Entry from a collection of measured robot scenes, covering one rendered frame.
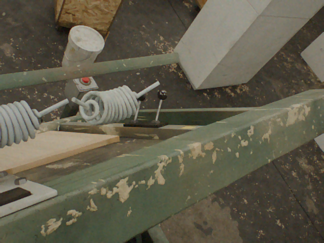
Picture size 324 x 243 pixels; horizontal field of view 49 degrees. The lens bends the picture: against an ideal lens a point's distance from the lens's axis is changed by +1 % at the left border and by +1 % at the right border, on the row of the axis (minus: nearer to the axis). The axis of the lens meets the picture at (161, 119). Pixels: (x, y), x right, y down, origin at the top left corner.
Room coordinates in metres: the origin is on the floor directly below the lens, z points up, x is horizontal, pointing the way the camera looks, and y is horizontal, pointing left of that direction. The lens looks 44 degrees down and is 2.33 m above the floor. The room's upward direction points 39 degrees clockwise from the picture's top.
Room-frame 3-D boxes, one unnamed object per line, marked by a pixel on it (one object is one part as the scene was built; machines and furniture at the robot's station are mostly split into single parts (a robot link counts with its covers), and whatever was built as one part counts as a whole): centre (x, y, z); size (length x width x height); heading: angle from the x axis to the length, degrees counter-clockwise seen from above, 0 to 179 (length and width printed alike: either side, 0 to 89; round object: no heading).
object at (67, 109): (1.31, 0.45, 0.38); 0.06 x 0.06 x 0.75; 64
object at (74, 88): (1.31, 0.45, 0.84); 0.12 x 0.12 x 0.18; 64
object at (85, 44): (2.24, 0.91, 0.24); 0.32 x 0.30 x 0.47; 149
